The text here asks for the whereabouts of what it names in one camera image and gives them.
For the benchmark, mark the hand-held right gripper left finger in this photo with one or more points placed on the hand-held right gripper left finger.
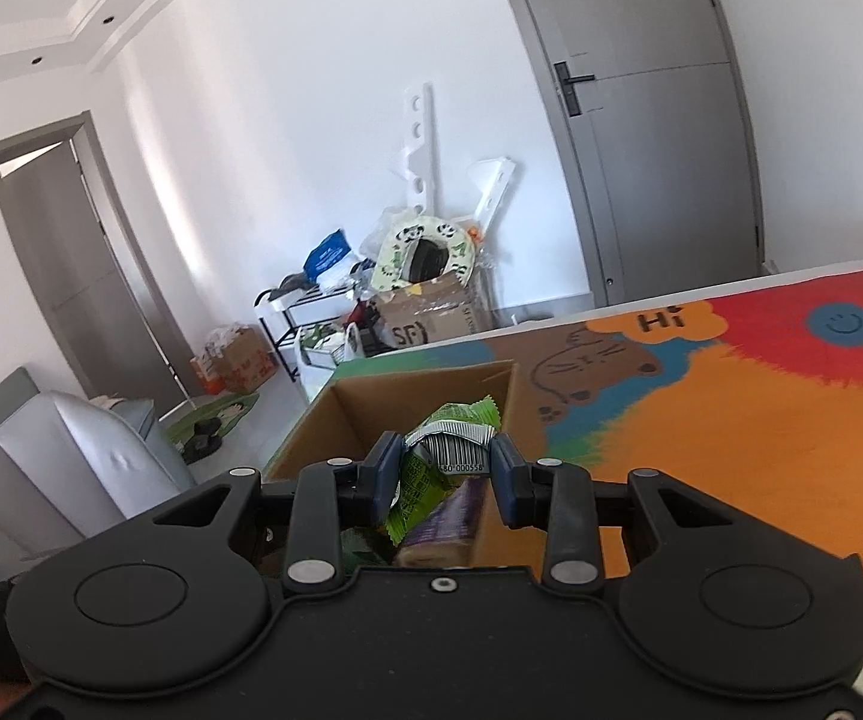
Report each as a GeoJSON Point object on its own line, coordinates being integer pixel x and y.
{"type": "Point", "coordinates": [382, 476]}

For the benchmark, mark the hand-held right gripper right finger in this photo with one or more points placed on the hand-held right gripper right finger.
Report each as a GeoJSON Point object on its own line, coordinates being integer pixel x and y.
{"type": "Point", "coordinates": [510, 484]}

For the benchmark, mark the crinkled green snack packet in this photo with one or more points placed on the crinkled green snack packet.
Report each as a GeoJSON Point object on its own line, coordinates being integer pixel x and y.
{"type": "Point", "coordinates": [439, 457]}

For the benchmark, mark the purple snack packet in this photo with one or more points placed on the purple snack packet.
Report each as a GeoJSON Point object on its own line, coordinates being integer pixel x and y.
{"type": "Point", "coordinates": [450, 529]}

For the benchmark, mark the white shopping bag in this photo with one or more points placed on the white shopping bag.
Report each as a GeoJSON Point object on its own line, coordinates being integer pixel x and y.
{"type": "Point", "coordinates": [319, 360]}

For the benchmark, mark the green floor mat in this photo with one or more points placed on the green floor mat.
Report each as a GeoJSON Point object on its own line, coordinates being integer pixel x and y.
{"type": "Point", "coordinates": [236, 409]}

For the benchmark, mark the grey armchair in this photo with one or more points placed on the grey armchair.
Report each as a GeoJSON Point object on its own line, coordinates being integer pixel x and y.
{"type": "Point", "coordinates": [64, 465]}

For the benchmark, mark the taped brown cardboard box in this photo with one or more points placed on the taped brown cardboard box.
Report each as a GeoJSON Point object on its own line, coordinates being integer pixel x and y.
{"type": "Point", "coordinates": [439, 307]}

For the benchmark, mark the orange printed cardboard box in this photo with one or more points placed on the orange printed cardboard box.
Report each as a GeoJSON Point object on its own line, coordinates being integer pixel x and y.
{"type": "Point", "coordinates": [240, 364]}

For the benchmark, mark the black shoes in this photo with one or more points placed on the black shoes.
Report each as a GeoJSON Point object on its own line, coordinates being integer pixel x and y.
{"type": "Point", "coordinates": [202, 439]}

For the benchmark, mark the black shoe rack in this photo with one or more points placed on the black shoe rack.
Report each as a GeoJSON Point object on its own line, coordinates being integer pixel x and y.
{"type": "Point", "coordinates": [281, 300]}

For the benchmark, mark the blue plastic bag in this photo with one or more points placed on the blue plastic bag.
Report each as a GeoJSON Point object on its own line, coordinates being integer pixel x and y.
{"type": "Point", "coordinates": [326, 251]}

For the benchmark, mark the short white board with holes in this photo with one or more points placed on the short white board with holes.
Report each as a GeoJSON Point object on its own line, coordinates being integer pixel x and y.
{"type": "Point", "coordinates": [493, 187]}

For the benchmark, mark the tall white board with holes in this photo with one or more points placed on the tall white board with holes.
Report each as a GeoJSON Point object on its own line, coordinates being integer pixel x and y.
{"type": "Point", "coordinates": [416, 142]}

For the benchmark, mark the open grey door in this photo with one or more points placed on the open grey door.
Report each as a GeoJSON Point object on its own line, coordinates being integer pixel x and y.
{"type": "Point", "coordinates": [64, 240]}

